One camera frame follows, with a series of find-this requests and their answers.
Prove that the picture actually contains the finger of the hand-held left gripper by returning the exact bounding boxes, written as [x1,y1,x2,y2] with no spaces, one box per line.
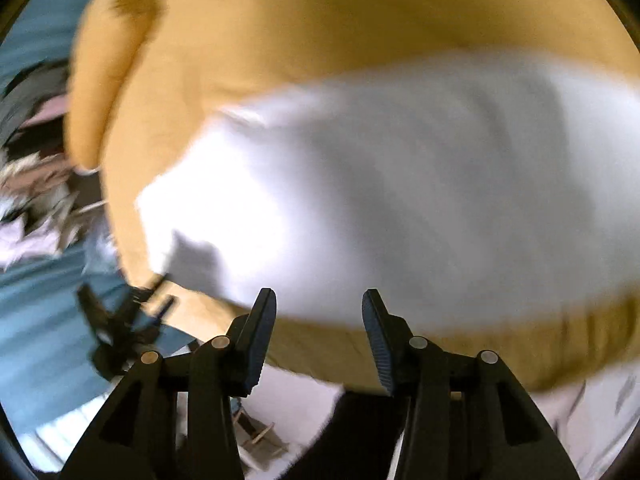
[75,284,110,338]
[127,272,179,328]

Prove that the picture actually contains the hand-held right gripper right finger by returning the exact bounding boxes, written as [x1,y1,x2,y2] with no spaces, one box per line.
[362,288,581,480]

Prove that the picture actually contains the pile of mixed clothes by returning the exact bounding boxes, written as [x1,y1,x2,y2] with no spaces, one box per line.
[0,57,108,273]

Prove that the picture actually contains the yellow blanket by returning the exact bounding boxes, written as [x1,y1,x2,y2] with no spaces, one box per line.
[65,0,640,395]

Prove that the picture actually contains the white pants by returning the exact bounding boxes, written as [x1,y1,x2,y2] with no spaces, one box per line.
[136,55,640,332]

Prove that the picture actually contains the small wooden frame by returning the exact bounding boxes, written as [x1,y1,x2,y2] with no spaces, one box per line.
[234,404,291,463]

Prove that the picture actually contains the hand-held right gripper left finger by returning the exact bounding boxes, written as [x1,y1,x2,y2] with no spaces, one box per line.
[60,288,277,480]

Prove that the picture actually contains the yellow pillow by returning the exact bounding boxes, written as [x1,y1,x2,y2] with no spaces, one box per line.
[65,0,168,175]

